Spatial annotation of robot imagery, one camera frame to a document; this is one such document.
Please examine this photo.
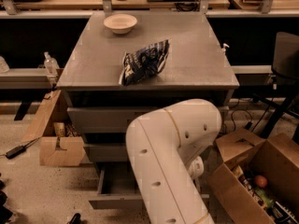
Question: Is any grey drawer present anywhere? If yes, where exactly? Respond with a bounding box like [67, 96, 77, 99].
[67, 100, 222, 134]
[84, 143, 128, 162]
[88, 162, 210, 211]

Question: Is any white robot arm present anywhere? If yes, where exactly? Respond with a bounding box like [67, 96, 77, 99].
[126, 99, 221, 224]

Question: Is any grey drawer cabinet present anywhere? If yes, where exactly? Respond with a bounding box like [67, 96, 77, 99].
[56, 10, 240, 185]

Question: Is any blue chip bag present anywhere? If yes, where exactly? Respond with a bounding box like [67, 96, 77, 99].
[119, 39, 171, 86]

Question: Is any white bowl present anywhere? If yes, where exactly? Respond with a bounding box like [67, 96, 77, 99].
[104, 14, 137, 35]

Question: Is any white pump dispenser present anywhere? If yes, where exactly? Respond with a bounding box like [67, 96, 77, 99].
[222, 43, 230, 54]

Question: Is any cardboard box left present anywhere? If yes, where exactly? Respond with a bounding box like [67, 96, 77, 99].
[22, 91, 85, 167]

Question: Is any clear plastic bottle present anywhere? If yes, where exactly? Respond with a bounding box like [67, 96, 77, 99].
[44, 51, 59, 76]

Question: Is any red apple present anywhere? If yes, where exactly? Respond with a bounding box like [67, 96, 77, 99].
[253, 175, 268, 189]

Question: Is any large cardboard box right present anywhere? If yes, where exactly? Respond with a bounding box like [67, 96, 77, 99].
[207, 129, 299, 224]

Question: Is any black stool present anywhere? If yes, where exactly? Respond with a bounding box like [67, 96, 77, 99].
[253, 32, 299, 138]

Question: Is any green packet in box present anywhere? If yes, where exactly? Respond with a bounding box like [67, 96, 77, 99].
[254, 187, 274, 209]

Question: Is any black floor cable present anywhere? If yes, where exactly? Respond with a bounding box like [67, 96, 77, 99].
[220, 98, 255, 135]

